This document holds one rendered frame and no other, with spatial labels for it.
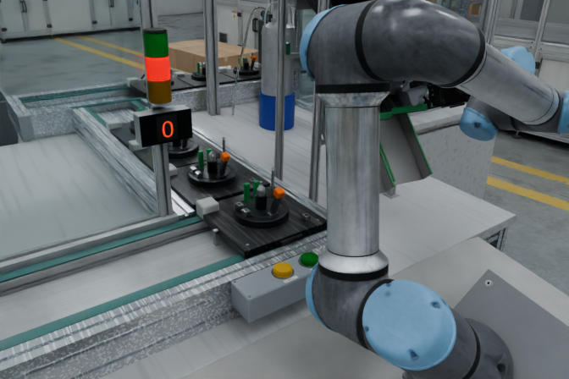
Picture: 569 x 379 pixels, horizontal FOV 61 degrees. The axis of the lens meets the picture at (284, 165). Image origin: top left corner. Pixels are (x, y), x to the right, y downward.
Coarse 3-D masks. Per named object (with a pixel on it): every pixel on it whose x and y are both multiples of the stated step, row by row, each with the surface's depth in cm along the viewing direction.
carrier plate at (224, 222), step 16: (224, 208) 124; (304, 208) 125; (208, 224) 119; (224, 224) 116; (288, 224) 117; (304, 224) 117; (320, 224) 118; (240, 240) 110; (256, 240) 110; (272, 240) 110
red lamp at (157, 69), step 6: (150, 60) 102; (156, 60) 102; (162, 60) 103; (168, 60) 104; (150, 66) 103; (156, 66) 103; (162, 66) 103; (168, 66) 105; (150, 72) 103; (156, 72) 103; (162, 72) 103; (168, 72) 105; (150, 78) 104; (156, 78) 104; (162, 78) 104; (168, 78) 105
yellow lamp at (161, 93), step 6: (150, 84) 104; (156, 84) 104; (162, 84) 104; (168, 84) 106; (150, 90) 105; (156, 90) 105; (162, 90) 105; (168, 90) 106; (150, 96) 106; (156, 96) 105; (162, 96) 105; (168, 96) 106; (156, 102) 106; (162, 102) 106
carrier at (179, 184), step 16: (224, 144) 142; (208, 160) 138; (176, 176) 140; (192, 176) 136; (208, 176) 136; (224, 176) 135; (240, 176) 141; (256, 176) 142; (176, 192) 133; (192, 192) 131; (208, 192) 132; (224, 192) 132; (240, 192) 133
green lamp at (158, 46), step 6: (144, 36) 101; (150, 36) 100; (156, 36) 100; (162, 36) 101; (144, 42) 102; (150, 42) 101; (156, 42) 101; (162, 42) 101; (144, 48) 103; (150, 48) 101; (156, 48) 101; (162, 48) 102; (150, 54) 102; (156, 54) 102; (162, 54) 102; (168, 54) 104
